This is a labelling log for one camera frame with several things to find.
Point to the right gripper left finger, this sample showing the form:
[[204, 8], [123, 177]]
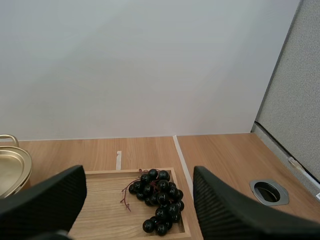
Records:
[[47, 200]]

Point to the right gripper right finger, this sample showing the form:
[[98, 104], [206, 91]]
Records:
[[230, 215]]

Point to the shallow wooden tray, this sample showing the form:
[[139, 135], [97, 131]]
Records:
[[112, 215]]

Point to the bunch of dark toy grapes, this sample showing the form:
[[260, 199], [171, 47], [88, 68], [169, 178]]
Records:
[[160, 197]]

